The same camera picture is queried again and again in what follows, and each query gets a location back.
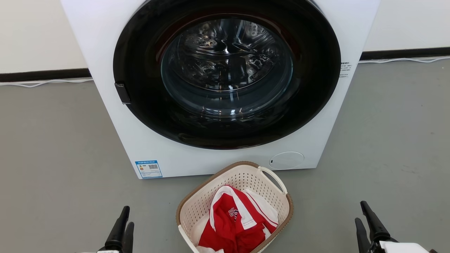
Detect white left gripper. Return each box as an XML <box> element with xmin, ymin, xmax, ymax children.
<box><xmin>95</xmin><ymin>206</ymin><xmax>135</xmax><ymax>253</ymax></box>

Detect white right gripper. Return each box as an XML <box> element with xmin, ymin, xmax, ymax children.
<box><xmin>355</xmin><ymin>201</ymin><xmax>438</xmax><ymax>253</ymax></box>

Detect cream perforated laundry basket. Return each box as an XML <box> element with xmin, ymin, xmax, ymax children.
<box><xmin>176</xmin><ymin>161</ymin><xmax>294</xmax><ymax>253</ymax></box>

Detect blue energy label sticker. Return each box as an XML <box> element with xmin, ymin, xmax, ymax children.
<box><xmin>135</xmin><ymin>160</ymin><xmax>163</xmax><ymax>179</ymax></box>

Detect red and white shirt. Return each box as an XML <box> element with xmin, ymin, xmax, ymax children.
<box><xmin>197</xmin><ymin>185</ymin><xmax>279</xmax><ymax>253</ymax></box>

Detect round white filter cover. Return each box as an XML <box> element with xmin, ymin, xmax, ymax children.
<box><xmin>269</xmin><ymin>151</ymin><xmax>305</xmax><ymax>170</ymax></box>

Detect black round washer door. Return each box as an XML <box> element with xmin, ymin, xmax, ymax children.
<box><xmin>113</xmin><ymin>0</ymin><xmax>341</xmax><ymax>150</ymax></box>

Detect black baseboard strip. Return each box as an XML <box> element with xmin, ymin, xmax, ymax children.
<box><xmin>0</xmin><ymin>68</ymin><xmax>92</xmax><ymax>83</ymax></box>
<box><xmin>360</xmin><ymin>47</ymin><xmax>450</xmax><ymax>61</ymax></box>

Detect white front-load washing machine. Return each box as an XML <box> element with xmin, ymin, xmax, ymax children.
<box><xmin>60</xmin><ymin>0</ymin><xmax>381</xmax><ymax>180</ymax></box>

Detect black door handle latch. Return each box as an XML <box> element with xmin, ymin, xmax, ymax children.
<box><xmin>115</xmin><ymin>83</ymin><xmax>131</xmax><ymax>105</ymax></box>

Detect white floor cable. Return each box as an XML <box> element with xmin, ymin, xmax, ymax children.
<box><xmin>0</xmin><ymin>78</ymin><xmax>94</xmax><ymax>88</ymax></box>
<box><xmin>359</xmin><ymin>56</ymin><xmax>450</xmax><ymax>64</ymax></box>

